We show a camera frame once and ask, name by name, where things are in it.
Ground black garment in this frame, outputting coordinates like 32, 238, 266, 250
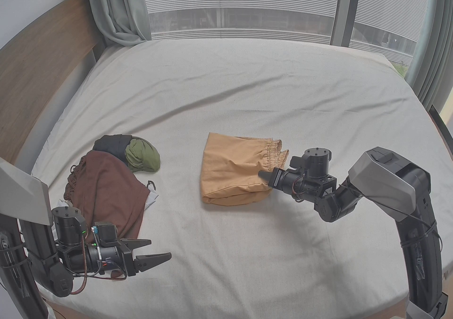
93, 135, 133, 162

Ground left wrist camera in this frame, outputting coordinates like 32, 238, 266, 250
93, 222, 118, 247

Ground bed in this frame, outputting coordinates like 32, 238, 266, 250
0, 0, 453, 319

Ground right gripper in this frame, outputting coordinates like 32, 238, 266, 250
270, 167, 311, 196

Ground tan shorts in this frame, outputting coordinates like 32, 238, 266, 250
201, 132, 290, 207

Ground white garment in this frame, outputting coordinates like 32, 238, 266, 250
143, 188, 160, 211

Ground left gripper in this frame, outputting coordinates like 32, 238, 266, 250
84, 238, 173, 278

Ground green garment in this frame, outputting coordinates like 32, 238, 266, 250
125, 137, 161, 173

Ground brown garment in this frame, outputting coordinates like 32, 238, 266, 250
64, 151, 151, 280

